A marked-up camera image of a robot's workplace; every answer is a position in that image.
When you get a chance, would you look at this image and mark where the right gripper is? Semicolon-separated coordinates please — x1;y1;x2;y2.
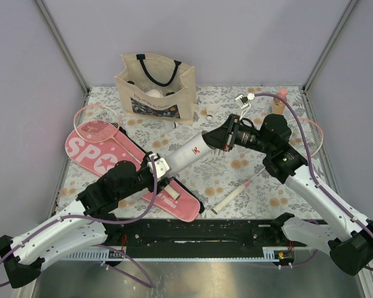
198;114;273;155

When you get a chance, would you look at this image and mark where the white shuttlecock tube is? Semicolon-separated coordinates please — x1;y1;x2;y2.
165;130;214;178

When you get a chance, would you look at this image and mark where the shuttlecock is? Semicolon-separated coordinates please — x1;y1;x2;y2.
162;120;179;133
206;104;218;122

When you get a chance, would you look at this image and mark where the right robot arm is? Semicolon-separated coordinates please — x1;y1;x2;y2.
203;114;373;276

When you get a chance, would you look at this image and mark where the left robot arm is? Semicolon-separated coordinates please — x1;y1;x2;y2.
0;152;172;289

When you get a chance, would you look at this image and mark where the left pink badminton racket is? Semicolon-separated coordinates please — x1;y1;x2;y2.
73;104;181;201

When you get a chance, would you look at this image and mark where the pink badminton racket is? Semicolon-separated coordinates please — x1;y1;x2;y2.
73;104;181;201
211;117;324;215

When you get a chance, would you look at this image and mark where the right pink badminton racket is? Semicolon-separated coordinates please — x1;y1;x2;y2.
211;117;324;215

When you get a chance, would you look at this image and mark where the floral tablecloth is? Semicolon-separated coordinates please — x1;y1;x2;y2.
89;86;319;219

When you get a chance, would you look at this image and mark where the shuttlecock by tote bag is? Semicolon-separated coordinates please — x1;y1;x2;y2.
162;120;179;133

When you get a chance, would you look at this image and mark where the pink racket cover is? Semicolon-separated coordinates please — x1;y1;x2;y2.
65;129;205;222

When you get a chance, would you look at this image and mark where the peach lotion bottle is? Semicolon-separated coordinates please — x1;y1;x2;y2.
269;89;288;115

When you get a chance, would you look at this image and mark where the white item inside bag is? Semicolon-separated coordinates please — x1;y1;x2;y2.
145;89;163;98

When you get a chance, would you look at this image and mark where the beige canvas tote bag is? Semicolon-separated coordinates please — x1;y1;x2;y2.
116;53;197;125

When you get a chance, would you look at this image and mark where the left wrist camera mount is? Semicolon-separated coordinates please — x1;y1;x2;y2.
147;153;170;181

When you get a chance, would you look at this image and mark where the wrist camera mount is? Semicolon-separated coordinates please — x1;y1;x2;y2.
147;153;170;181
235;93;255;119

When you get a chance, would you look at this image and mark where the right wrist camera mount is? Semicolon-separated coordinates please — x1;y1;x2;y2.
235;93;255;119

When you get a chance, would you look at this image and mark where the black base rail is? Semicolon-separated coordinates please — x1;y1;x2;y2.
106;219;290;260

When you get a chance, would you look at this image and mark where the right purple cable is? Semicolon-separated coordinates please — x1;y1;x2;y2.
254;92;373;274

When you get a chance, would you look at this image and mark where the purple cable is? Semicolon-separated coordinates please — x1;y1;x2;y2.
254;92;373;274
0;156;159;288

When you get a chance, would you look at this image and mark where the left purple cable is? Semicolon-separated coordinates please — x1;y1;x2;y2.
0;156;159;288

